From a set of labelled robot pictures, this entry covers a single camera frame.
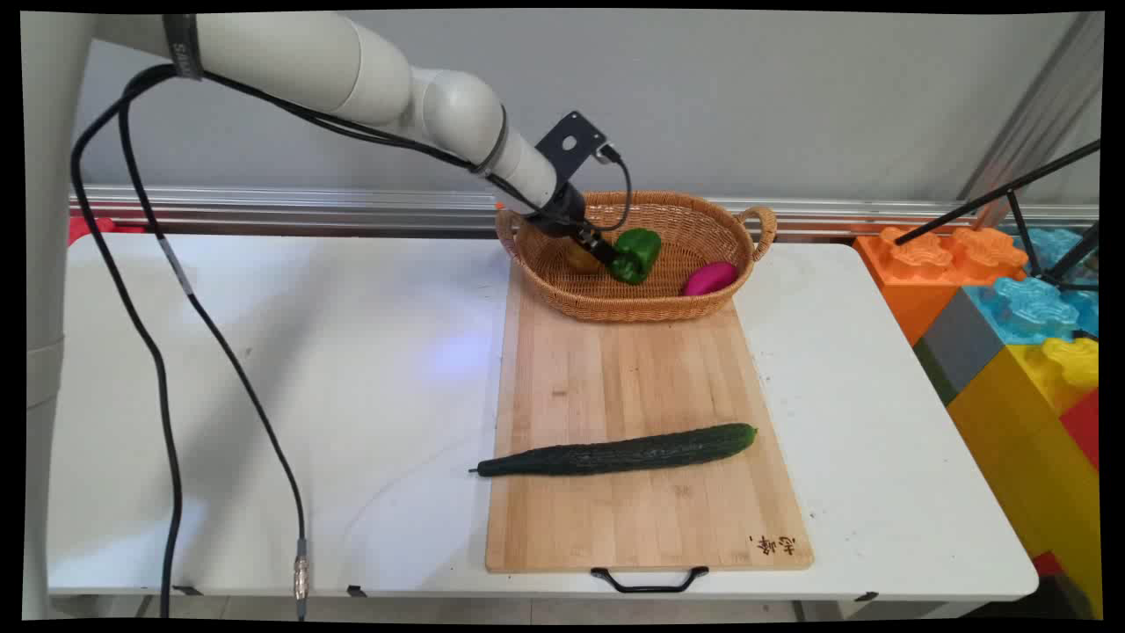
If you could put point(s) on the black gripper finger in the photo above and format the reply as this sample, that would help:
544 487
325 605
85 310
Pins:
592 246
601 241

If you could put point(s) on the wooden cutting board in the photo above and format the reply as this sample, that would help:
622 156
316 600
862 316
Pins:
633 387

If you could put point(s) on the magenta eggplant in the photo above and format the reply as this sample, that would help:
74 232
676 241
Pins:
710 279

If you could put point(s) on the red toy block behind table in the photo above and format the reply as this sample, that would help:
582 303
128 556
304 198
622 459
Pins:
92 227

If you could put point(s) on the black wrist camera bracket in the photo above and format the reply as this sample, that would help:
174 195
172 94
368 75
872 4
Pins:
571 141

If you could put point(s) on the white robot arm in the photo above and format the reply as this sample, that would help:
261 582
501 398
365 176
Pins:
290 57

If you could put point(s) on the black tripod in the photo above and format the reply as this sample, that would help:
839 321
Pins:
1019 186

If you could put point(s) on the light blue toy block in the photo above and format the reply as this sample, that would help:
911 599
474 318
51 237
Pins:
1028 303

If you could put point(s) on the diagonal aluminium post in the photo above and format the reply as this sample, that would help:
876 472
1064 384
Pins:
1037 114

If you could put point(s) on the aluminium rail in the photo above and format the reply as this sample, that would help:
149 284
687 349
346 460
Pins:
308 207

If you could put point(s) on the green bell pepper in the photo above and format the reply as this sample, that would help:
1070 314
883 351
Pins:
640 253

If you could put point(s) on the woven wicker basket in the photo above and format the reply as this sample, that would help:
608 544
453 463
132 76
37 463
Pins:
615 303

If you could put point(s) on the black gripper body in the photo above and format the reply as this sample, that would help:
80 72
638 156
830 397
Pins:
561 211

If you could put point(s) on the long dark green cucumber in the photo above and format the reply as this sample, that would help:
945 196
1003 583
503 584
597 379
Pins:
624 453

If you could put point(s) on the grey toy block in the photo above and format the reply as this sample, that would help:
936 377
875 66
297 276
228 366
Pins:
958 338

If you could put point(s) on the yellow brown vegetable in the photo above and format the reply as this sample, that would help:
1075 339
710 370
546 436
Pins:
580 258

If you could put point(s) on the red toy block beside yellow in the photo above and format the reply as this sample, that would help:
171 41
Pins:
1083 426

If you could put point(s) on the orange toy block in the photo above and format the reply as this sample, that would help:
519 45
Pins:
914 272

